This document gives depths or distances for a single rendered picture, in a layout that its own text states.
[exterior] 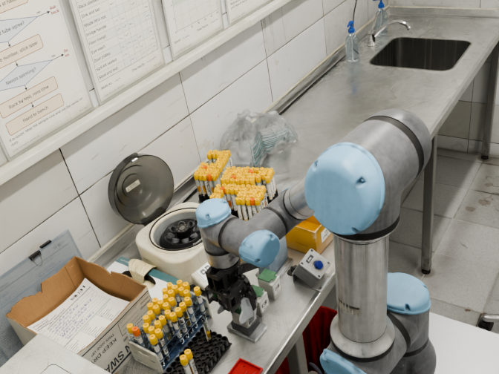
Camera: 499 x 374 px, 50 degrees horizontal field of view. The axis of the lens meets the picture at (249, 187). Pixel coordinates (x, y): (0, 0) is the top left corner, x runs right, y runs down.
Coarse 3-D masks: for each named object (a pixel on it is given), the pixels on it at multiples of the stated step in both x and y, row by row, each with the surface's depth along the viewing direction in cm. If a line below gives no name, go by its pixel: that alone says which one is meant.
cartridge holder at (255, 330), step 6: (258, 318) 136; (228, 324) 138; (234, 324) 135; (252, 324) 134; (258, 324) 136; (264, 324) 136; (234, 330) 136; (240, 330) 135; (246, 330) 133; (252, 330) 134; (258, 330) 135; (264, 330) 136; (246, 336) 134; (252, 336) 134; (258, 336) 134
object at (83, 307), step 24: (72, 264) 149; (96, 264) 145; (48, 288) 144; (72, 288) 151; (96, 288) 150; (120, 288) 144; (144, 288) 135; (24, 312) 139; (48, 312) 146; (72, 312) 143; (96, 312) 142; (120, 312) 141; (144, 312) 136; (24, 336) 136; (48, 336) 138; (72, 336) 136; (96, 336) 135; (120, 336) 131; (96, 360) 125; (120, 360) 132
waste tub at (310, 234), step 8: (312, 216) 166; (304, 224) 168; (312, 224) 167; (320, 224) 166; (288, 232) 157; (296, 232) 154; (304, 232) 152; (312, 232) 150; (320, 232) 153; (328, 232) 157; (288, 240) 159; (296, 240) 156; (304, 240) 154; (312, 240) 152; (320, 240) 154; (328, 240) 158; (296, 248) 158; (304, 248) 156; (312, 248) 154; (320, 248) 155
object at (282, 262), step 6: (282, 240) 151; (282, 246) 151; (282, 252) 152; (276, 258) 150; (282, 258) 153; (288, 258) 156; (270, 264) 147; (276, 264) 150; (282, 264) 154; (288, 264) 154; (258, 270) 150; (270, 270) 148; (276, 270) 151; (282, 270) 152
